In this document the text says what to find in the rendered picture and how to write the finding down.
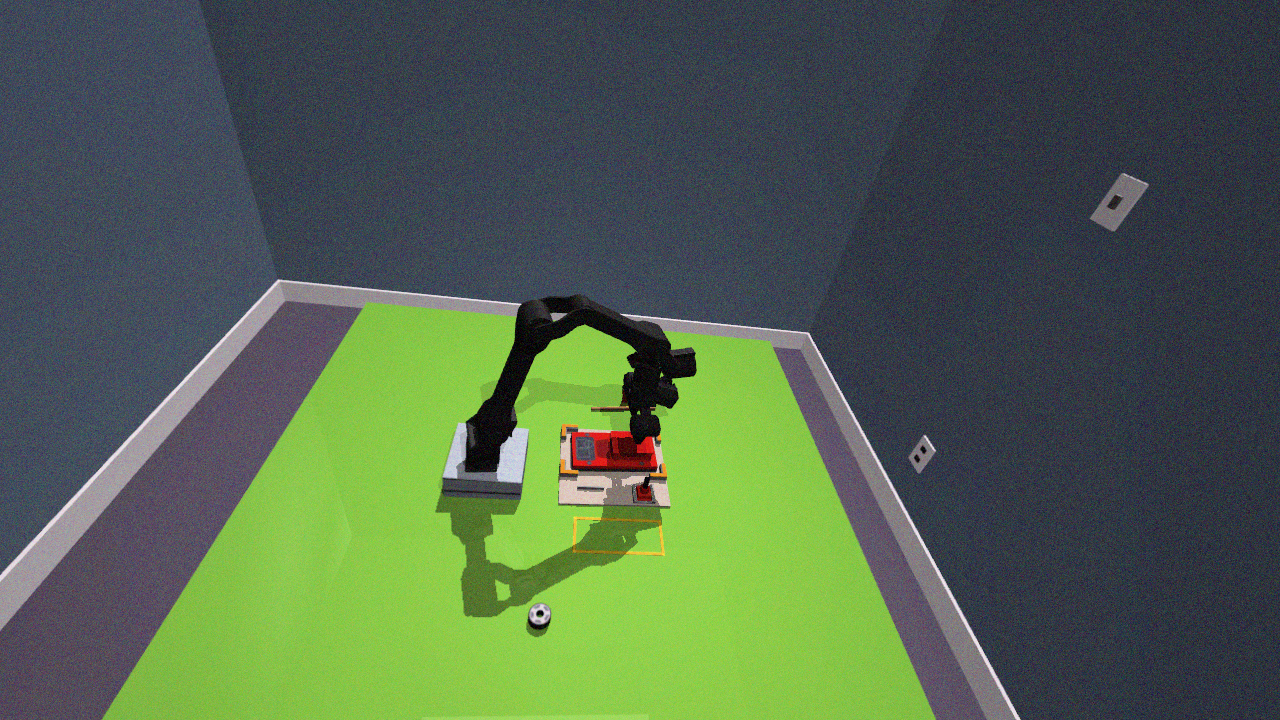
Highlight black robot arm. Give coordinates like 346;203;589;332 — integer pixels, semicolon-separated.
465;293;698;473

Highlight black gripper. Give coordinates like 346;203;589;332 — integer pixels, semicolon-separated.
623;372;660;445

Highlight red toy car hood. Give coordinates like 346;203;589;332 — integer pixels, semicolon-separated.
611;430;653;461

